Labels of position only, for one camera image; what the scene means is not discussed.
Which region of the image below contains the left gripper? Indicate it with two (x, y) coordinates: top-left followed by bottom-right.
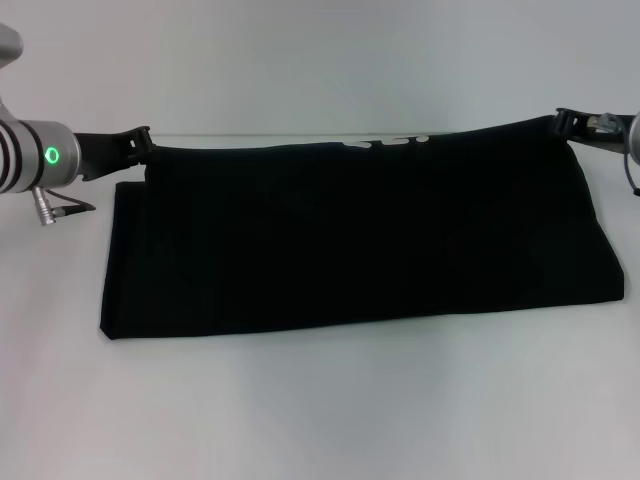
(72, 124), (155, 184)

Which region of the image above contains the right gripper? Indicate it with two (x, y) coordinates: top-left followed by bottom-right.
(554, 106), (637, 157)

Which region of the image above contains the black t-shirt with FREE print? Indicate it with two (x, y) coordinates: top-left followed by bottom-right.
(98, 115), (626, 344)

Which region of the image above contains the right arm connector cable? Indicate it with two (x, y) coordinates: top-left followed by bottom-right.
(618, 149), (640, 198)

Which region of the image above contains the arm connector cable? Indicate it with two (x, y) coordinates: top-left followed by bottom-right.
(618, 149), (640, 198)
(30, 185), (98, 227)

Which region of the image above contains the left arm connector cable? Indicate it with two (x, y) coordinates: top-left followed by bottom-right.
(30, 185), (98, 227)

